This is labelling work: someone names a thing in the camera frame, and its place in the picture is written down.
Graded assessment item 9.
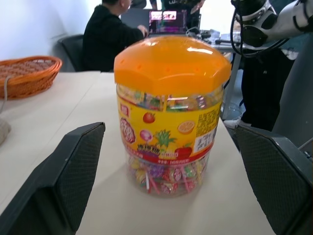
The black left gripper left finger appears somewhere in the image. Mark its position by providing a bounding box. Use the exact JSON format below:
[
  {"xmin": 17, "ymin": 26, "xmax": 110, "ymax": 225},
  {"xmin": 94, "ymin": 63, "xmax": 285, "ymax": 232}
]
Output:
[{"xmin": 0, "ymin": 121, "xmax": 106, "ymax": 235}]

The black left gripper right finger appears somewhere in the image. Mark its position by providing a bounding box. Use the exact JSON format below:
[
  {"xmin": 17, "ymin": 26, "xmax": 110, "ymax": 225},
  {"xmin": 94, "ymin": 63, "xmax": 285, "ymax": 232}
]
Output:
[{"xmin": 234, "ymin": 124, "xmax": 313, "ymax": 235}]

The clear plastic lollipop jar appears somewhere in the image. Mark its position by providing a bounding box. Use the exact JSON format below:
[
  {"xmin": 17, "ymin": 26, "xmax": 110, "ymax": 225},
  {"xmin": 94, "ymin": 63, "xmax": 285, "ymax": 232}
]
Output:
[{"xmin": 115, "ymin": 83, "xmax": 224, "ymax": 198}]

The orange plastic jar lid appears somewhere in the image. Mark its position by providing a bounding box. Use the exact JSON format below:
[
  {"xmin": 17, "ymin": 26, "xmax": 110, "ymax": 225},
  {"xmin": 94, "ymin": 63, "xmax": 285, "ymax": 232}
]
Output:
[{"xmin": 113, "ymin": 35, "xmax": 232, "ymax": 100}]

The white shoe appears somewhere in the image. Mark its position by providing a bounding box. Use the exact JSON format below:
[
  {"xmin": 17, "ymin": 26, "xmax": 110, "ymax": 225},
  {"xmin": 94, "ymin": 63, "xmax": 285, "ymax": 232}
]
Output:
[{"xmin": 223, "ymin": 118, "xmax": 252, "ymax": 128}]

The yellow wrapped lollipop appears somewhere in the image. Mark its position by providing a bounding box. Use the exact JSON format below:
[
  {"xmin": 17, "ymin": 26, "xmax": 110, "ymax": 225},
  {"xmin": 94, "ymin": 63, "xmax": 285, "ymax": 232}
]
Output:
[{"xmin": 134, "ymin": 169, "xmax": 147, "ymax": 182}]

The standing person in black trousers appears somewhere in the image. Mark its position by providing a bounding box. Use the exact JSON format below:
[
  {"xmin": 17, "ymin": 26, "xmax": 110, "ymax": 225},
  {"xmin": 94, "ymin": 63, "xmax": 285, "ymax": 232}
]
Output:
[{"xmin": 241, "ymin": 47, "xmax": 297, "ymax": 132}]

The purple wrapped lollipop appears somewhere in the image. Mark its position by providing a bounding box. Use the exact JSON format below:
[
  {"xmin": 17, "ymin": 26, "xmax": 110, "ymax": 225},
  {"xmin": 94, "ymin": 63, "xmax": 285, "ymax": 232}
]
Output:
[{"xmin": 149, "ymin": 164, "xmax": 165, "ymax": 177}]

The orange wicker basket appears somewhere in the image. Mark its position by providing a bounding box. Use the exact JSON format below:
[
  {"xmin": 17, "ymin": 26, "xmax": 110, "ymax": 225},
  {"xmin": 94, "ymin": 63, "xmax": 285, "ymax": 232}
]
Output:
[{"xmin": 0, "ymin": 55, "xmax": 63, "ymax": 100}]

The black office chair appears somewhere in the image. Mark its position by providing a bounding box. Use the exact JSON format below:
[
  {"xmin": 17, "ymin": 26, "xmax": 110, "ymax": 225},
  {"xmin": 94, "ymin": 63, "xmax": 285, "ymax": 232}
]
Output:
[{"xmin": 57, "ymin": 34, "xmax": 85, "ymax": 72}]

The seated person in black hoodie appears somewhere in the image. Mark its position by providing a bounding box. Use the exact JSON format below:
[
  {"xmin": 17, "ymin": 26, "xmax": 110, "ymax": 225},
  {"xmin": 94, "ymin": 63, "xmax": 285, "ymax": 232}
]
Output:
[{"xmin": 82, "ymin": 0, "xmax": 149, "ymax": 72}]

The dark grey laptop lid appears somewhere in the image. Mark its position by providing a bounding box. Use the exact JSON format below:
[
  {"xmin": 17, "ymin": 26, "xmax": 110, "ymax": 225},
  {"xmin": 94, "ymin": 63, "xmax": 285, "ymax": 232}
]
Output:
[{"xmin": 120, "ymin": 8, "xmax": 150, "ymax": 27}]

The laptop with lit screen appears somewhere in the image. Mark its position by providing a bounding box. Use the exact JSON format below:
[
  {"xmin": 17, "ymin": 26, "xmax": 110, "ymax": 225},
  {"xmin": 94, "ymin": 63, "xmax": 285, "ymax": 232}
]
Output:
[{"xmin": 148, "ymin": 9, "xmax": 189, "ymax": 37}]

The standing person in dark top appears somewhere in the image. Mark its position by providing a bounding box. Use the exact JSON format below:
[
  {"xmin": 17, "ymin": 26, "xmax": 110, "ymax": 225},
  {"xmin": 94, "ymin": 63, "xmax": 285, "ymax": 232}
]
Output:
[{"xmin": 149, "ymin": 0, "xmax": 206, "ymax": 16}]

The grey cord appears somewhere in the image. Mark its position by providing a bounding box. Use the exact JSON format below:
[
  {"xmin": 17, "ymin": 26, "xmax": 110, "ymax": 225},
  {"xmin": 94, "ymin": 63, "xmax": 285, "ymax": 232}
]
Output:
[{"xmin": 0, "ymin": 75, "xmax": 13, "ymax": 116}]

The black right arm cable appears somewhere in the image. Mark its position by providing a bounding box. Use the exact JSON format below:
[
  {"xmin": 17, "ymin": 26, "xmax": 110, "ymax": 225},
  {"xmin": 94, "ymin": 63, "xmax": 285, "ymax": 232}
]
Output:
[{"xmin": 230, "ymin": 0, "xmax": 292, "ymax": 58}]

